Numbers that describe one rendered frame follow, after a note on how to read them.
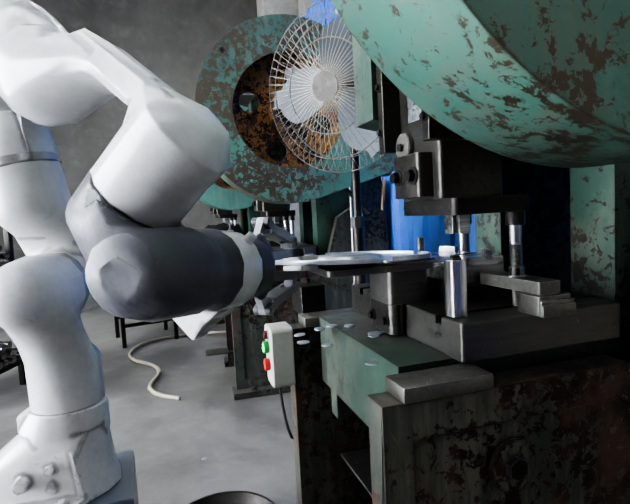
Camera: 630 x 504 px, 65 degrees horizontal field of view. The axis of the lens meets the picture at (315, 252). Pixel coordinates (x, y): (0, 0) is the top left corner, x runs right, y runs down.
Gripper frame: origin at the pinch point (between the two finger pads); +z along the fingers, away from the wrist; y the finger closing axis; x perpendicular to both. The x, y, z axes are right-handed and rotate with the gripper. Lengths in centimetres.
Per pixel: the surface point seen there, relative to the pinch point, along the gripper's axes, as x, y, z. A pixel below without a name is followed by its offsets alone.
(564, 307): -37.5, -7.4, 11.9
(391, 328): -10.1, -12.5, 17.2
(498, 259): -28.2, -0.5, 26.6
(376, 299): -6.4, -7.7, 21.1
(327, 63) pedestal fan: 26, 65, 88
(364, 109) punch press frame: -2.0, 31.5, 31.3
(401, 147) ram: -10.8, 21.5, 25.5
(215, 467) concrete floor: 67, -74, 78
